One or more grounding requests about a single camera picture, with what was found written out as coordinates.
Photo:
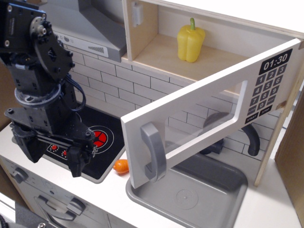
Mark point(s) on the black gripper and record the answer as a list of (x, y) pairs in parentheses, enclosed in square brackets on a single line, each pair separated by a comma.
[(70, 133)]

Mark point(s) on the white toy microwave door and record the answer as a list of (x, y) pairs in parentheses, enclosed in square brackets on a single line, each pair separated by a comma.
[(249, 90)]

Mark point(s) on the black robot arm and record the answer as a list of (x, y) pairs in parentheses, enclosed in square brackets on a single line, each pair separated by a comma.
[(44, 88)]

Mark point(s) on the grey oven knob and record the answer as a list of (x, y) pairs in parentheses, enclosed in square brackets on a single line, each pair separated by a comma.
[(19, 175)]

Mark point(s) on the black toy stove top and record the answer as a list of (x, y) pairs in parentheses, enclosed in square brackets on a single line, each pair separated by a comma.
[(108, 141)]

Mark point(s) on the orange toy carrot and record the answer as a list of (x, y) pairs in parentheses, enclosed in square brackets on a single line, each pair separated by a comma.
[(121, 166)]

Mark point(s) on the grey toy range hood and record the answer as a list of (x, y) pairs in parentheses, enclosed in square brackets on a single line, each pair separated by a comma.
[(77, 23)]

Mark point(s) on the grey toy sink basin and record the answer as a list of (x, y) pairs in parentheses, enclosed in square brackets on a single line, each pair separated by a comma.
[(199, 192)]

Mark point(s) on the dark grey toy faucet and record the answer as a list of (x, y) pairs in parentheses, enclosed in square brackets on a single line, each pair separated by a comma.
[(219, 118)]

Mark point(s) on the white magnetic door latch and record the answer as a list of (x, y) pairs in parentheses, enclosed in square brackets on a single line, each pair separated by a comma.
[(137, 13)]

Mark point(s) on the yellow toy bell pepper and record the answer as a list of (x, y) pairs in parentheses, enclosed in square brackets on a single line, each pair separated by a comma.
[(190, 40)]

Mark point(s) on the grey oven door handle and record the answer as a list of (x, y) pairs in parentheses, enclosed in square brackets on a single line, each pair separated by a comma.
[(59, 210)]

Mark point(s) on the grey microwave door handle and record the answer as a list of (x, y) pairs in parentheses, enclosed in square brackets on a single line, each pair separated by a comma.
[(156, 169)]

